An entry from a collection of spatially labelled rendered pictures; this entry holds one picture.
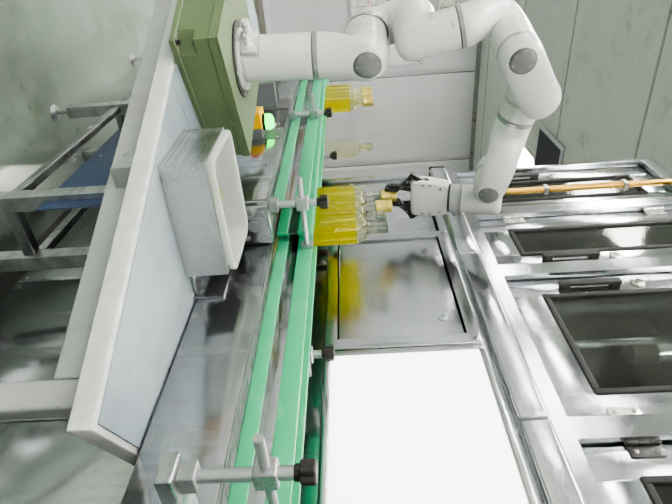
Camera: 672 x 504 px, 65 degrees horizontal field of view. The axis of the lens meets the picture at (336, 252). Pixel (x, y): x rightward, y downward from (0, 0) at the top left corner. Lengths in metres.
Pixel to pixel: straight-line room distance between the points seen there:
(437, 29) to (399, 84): 6.11
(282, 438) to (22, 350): 0.83
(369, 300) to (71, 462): 0.69
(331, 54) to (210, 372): 0.66
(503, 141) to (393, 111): 6.09
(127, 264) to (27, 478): 0.51
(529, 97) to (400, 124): 6.27
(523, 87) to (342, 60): 0.36
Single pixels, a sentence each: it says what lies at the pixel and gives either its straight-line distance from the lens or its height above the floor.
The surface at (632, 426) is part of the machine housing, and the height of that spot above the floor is 1.54.
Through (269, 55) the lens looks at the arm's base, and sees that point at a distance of 1.15.
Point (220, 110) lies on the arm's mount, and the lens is 1.15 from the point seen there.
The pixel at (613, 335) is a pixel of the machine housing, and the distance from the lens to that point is 1.33.
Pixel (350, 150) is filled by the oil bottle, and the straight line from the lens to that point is 2.06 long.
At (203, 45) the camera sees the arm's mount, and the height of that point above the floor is 0.81.
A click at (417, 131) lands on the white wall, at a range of 7.47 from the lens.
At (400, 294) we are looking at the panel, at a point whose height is 1.16.
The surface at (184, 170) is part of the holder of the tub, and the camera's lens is 0.90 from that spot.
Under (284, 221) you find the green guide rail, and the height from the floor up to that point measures 0.90.
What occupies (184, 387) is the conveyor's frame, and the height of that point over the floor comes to 0.79.
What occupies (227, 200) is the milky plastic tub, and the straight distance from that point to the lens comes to 1.09.
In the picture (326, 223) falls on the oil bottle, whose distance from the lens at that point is 1.28.
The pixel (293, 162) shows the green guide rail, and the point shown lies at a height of 0.91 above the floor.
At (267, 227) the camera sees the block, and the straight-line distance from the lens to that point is 1.14.
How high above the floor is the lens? 1.07
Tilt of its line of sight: 3 degrees down
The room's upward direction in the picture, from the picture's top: 87 degrees clockwise
